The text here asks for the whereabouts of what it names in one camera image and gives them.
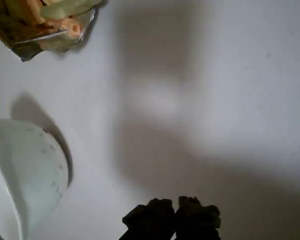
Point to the peach veggie straw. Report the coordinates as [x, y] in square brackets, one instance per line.
[73, 29]

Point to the white ceramic bowl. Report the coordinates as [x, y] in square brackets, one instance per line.
[27, 170]

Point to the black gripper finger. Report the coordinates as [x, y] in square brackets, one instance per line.
[150, 220]
[197, 222]

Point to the veggie straw snack packet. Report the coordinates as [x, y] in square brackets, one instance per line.
[20, 27]

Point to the pale green veggie straw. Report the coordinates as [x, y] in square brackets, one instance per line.
[65, 8]

